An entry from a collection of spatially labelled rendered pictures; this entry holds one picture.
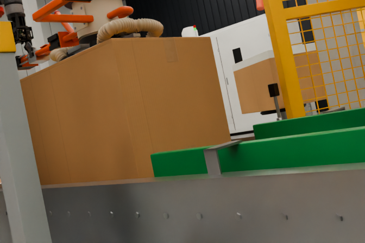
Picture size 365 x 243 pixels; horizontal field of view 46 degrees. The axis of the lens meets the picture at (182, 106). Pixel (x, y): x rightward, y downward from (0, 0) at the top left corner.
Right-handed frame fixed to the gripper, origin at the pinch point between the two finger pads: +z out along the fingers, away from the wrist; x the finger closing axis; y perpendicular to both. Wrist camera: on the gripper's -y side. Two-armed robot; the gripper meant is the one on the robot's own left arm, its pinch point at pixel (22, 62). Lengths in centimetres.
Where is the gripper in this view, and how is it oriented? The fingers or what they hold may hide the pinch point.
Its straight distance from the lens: 202.6
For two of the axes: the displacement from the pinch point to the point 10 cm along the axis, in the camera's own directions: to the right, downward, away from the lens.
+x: 6.9, -1.3, 7.1
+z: 2.0, 9.8, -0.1
